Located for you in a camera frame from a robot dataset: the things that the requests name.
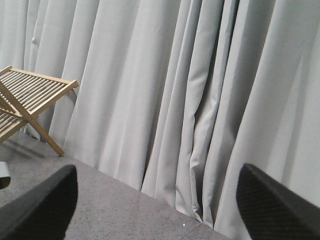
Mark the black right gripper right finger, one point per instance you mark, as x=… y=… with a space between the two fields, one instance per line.
x=270 y=211

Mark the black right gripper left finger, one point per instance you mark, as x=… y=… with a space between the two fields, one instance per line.
x=45 y=211

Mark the wooden dish drying rack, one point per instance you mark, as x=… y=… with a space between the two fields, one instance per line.
x=24 y=95

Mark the grey curtain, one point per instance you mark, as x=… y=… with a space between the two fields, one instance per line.
x=175 y=95

